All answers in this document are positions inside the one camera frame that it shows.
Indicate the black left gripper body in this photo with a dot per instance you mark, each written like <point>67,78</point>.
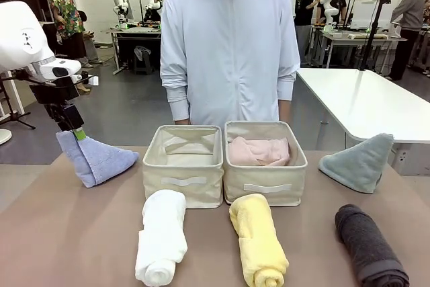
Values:
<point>64,112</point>

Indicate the lavender blue cone towel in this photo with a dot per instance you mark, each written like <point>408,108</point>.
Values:
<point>97,162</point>

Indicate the white towel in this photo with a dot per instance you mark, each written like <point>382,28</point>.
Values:
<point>161,240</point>

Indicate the sage green cone towel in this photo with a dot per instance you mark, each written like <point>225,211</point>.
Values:
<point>361,166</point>

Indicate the dark grey towel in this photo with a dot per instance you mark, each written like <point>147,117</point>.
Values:
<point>369,246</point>

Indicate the person right forearm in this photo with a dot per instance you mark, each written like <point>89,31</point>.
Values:
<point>179,105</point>

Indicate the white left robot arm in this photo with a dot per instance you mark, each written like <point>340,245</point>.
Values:
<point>20,31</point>

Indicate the person right hand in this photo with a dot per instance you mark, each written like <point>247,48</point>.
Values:
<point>182,121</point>

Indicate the person left hand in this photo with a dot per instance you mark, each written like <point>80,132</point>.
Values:
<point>284,110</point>

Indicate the small white box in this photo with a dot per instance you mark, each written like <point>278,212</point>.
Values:
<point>90,81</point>

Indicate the low black tripod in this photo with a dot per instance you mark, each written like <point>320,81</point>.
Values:
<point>13,105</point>

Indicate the seated background person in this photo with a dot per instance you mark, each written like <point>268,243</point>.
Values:
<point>89,41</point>

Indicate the black stool with cloth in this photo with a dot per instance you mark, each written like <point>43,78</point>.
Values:
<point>142,56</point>

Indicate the person in floral shirt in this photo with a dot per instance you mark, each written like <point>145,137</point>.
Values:
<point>65,11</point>

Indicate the white-framed workbench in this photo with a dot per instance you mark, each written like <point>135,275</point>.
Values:
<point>134,33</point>

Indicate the beige fabric basket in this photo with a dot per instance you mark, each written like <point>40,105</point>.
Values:
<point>265,183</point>
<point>183,183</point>

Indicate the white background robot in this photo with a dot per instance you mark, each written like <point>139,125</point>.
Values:
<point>156,3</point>
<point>121,4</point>
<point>331,6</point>

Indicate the person torso white jacket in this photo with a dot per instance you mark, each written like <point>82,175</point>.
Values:
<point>228,48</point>

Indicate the pink towel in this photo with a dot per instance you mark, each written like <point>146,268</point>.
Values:
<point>258,151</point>

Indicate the yellow rolled towel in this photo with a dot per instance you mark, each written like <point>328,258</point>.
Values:
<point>258,243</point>

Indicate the person in black t-shirt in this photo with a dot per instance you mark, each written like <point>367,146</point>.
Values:
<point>304,8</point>

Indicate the large white table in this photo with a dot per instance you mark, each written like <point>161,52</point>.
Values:
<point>363,99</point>

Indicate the grey-framed workbench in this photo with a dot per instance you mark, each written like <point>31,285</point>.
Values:
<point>352,36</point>

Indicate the tall black tripod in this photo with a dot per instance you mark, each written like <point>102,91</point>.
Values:
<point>374,28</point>

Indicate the person in grey sweater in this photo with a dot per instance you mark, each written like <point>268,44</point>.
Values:
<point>408,14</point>

